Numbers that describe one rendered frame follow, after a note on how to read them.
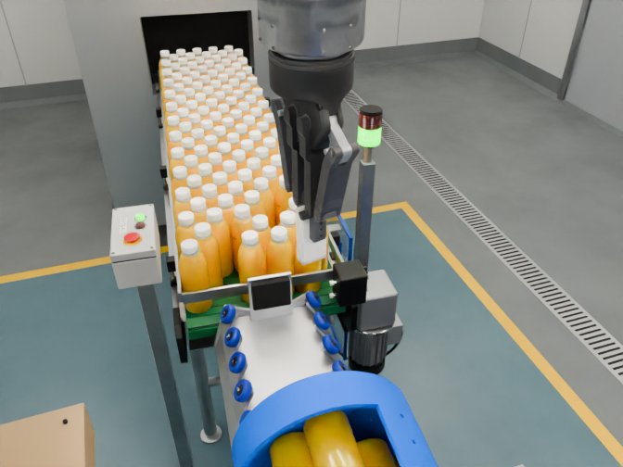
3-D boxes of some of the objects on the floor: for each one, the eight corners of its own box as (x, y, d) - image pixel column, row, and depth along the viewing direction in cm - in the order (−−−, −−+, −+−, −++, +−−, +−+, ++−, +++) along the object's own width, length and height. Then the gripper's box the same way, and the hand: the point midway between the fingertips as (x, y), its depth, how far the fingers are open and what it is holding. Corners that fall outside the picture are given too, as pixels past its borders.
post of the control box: (185, 489, 194) (132, 267, 136) (184, 479, 197) (132, 257, 139) (197, 486, 195) (148, 264, 137) (196, 476, 198) (148, 255, 140)
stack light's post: (348, 410, 221) (362, 165, 157) (345, 401, 224) (358, 158, 160) (357, 408, 222) (376, 163, 158) (354, 399, 225) (372, 157, 161)
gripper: (240, 31, 51) (256, 237, 65) (311, 78, 42) (311, 306, 56) (311, 18, 53) (311, 219, 68) (392, 60, 44) (372, 281, 59)
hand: (311, 233), depth 60 cm, fingers closed
